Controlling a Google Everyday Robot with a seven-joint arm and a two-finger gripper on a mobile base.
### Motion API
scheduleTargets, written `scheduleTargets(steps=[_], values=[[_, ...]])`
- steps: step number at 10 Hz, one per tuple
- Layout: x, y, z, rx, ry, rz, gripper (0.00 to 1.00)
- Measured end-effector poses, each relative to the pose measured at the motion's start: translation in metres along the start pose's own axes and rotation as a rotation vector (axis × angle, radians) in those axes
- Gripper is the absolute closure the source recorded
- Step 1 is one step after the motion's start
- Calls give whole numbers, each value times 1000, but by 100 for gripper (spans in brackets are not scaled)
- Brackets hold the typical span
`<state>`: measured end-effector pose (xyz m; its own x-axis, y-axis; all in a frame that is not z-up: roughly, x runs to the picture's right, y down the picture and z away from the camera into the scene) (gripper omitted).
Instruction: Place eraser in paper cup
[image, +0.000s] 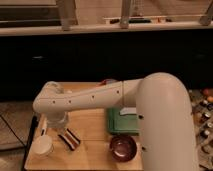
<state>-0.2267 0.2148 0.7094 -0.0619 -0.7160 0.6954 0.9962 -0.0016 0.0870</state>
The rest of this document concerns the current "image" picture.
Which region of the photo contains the small bottles group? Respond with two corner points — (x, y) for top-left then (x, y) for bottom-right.
(191, 90), (213, 155)

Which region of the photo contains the white paper cup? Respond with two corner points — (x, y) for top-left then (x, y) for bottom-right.
(32, 135), (53, 157)

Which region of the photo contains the black cable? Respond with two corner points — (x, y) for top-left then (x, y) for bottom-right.
(0, 113), (38, 171)

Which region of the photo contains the red blue object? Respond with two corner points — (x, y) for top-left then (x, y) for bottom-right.
(100, 79), (117, 85)

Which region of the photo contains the striped eraser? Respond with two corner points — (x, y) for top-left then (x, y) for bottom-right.
(59, 129), (81, 151)

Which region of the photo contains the dark red bowl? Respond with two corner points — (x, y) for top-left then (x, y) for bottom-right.
(109, 134), (137, 162)

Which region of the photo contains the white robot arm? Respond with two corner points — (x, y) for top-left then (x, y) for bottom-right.
(33, 72), (199, 171)

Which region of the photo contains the wooden board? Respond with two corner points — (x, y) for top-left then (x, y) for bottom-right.
(25, 82), (143, 171)

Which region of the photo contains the green tray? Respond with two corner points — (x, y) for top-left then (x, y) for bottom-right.
(106, 107), (138, 135)

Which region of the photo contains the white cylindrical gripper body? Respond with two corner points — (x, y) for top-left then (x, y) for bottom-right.
(46, 112), (69, 128)

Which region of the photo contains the white marker pen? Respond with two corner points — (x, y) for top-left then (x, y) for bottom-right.
(41, 118), (47, 136)

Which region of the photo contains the wooden rail frame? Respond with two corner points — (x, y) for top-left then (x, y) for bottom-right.
(0, 0), (213, 36)

